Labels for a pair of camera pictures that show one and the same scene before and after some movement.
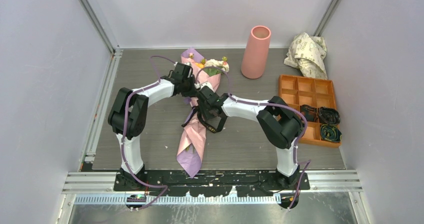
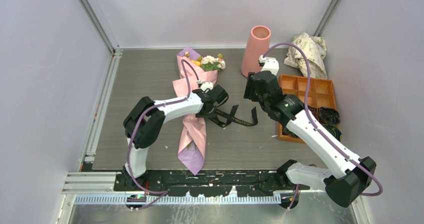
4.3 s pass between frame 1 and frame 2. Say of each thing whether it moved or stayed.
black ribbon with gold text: moved
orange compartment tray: stayed
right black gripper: moved
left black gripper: moved
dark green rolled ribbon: stayed
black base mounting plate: stayed
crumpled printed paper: stayed
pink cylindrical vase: stayed
